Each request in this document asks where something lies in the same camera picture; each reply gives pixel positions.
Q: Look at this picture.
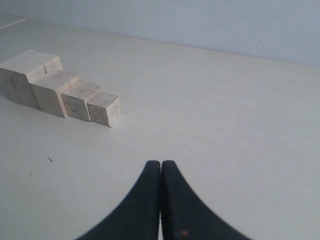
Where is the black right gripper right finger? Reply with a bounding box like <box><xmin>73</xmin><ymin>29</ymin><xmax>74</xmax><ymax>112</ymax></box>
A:
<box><xmin>160</xmin><ymin>160</ymin><xmax>248</xmax><ymax>240</ymax></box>

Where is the second largest wooden cube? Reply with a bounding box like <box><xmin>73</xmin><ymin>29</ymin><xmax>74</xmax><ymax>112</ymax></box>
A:
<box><xmin>30</xmin><ymin>69</ymin><xmax>80</xmax><ymax>118</ymax></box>

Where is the smallest wooden cube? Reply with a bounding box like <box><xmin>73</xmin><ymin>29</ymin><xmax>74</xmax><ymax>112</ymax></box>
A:
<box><xmin>87</xmin><ymin>92</ymin><xmax>121</xmax><ymax>128</ymax></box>

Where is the third largest wooden cube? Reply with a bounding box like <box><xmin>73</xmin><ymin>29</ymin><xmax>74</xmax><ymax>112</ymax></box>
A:
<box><xmin>62</xmin><ymin>81</ymin><xmax>103</xmax><ymax>122</ymax></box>

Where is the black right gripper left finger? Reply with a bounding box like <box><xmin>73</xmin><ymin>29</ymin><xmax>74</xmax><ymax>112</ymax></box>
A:
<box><xmin>79</xmin><ymin>160</ymin><xmax>161</xmax><ymax>240</ymax></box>

